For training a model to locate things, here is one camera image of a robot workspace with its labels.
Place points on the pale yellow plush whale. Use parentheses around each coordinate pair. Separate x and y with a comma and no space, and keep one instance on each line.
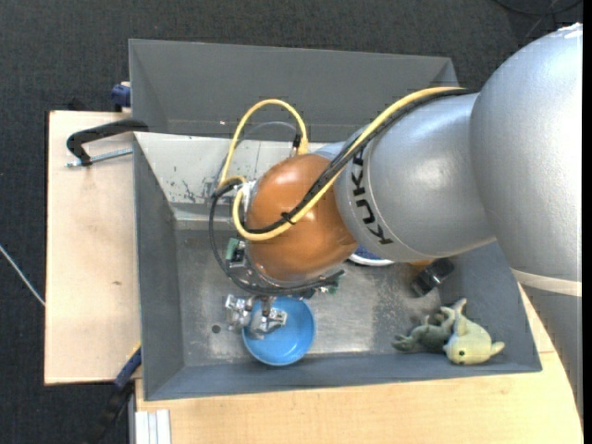
(472,342)

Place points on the green plush dinosaur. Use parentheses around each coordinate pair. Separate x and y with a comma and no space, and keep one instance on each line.
(427,336)

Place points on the pale wood flat board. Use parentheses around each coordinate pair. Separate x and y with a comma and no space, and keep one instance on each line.
(90,248)

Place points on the grey metal bin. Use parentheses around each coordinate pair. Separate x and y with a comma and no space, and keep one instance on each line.
(370,322)

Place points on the blue bowl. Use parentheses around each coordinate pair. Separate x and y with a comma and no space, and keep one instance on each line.
(296,340)

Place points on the black shiny object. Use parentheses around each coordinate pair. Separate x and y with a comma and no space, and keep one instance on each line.
(432,278)

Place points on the white dish with blue rim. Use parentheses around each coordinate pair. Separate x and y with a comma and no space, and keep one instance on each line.
(367,258)

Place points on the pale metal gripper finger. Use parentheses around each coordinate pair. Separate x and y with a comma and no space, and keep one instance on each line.
(237,312)
(273,318)

